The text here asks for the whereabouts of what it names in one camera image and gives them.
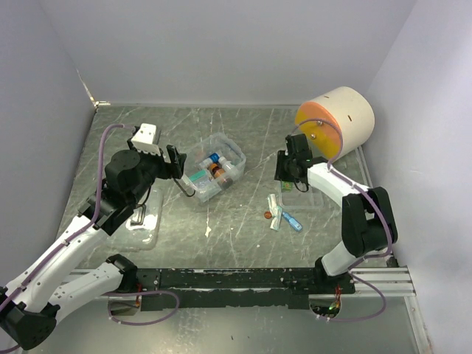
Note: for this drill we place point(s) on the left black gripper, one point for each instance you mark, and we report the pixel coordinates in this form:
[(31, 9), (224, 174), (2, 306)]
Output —
[(167, 169)]

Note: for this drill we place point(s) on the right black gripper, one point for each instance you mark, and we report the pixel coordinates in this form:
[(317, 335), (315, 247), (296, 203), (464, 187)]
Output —
[(279, 174)]

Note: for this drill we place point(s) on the green medicine box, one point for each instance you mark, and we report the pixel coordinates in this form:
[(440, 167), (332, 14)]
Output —
[(286, 186)]

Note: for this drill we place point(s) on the teal-header plastic sachet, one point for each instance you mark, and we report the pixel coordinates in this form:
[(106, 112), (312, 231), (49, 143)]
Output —
[(201, 179)]

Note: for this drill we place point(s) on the small blue-label vial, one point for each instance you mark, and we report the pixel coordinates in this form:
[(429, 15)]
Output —
[(209, 161)]

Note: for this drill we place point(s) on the clear plastic storage box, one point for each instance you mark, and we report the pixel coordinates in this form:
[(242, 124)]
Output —
[(222, 145)]

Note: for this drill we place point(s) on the clear plastic divider tray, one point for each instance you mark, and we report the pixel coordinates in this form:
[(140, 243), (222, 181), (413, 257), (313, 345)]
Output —
[(296, 200)]

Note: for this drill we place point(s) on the white tube packet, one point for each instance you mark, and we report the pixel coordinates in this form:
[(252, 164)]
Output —
[(276, 212)]

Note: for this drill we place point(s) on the white medicine bottle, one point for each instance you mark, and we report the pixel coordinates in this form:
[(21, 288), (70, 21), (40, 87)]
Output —
[(227, 166)]

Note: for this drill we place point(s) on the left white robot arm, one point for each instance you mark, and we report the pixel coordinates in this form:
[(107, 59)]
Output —
[(35, 302)]

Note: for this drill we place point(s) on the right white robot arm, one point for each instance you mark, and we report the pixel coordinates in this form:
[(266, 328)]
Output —
[(368, 228)]

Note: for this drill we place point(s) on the blue plastic applicator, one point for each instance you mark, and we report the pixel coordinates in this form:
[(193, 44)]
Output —
[(295, 224)]

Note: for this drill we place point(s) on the beige cylinder orange face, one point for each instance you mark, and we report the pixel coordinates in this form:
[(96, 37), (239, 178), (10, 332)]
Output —
[(336, 122)]

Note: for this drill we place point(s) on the clear plastic box lid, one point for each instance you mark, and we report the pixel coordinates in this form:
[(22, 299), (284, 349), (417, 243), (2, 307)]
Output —
[(140, 231)]

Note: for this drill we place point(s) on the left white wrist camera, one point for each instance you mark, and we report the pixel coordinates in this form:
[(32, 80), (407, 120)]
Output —
[(146, 139)]

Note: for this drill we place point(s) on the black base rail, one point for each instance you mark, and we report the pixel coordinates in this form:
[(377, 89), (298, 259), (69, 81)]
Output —
[(233, 287)]

